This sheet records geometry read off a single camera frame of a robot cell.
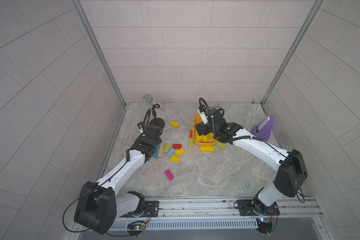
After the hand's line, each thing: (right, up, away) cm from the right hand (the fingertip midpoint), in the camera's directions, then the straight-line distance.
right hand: (201, 122), depth 84 cm
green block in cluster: (-20, -17, +8) cm, 27 cm away
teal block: (-27, -20, +5) cm, 34 cm away
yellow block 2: (+4, -17, +8) cm, 19 cm away
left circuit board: (-31, -46, -18) cm, 58 cm away
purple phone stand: (+38, -5, +6) cm, 39 cm away
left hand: (-26, -7, +3) cm, 27 cm away
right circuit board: (+28, -47, -15) cm, 57 cm away
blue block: (-18, -19, +6) cm, 27 cm away
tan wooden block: (-24, -18, +6) cm, 30 cm away
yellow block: (-17, -3, +19) cm, 25 cm away
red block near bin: (-5, -8, +14) cm, 17 cm away
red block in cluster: (-14, -16, +10) cm, 24 cm away
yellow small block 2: (-15, -22, +3) cm, 27 cm away
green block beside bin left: (-6, -14, +10) cm, 18 cm away
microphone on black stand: (-29, 0, +17) cm, 34 cm away
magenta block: (-18, -30, -1) cm, 35 cm away
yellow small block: (-13, -19, +7) cm, 24 cm away
